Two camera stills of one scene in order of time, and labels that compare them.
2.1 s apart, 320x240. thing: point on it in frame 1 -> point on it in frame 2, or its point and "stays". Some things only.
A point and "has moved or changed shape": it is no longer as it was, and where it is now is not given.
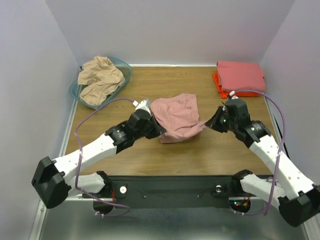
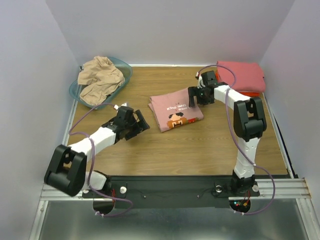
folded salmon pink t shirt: [237, 76] stays
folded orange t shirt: [225, 94] stays
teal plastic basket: [75, 89] stays
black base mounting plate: [167, 191] stays
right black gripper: [217, 120] -> [197, 95]
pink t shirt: [179, 116] has moved or changed shape
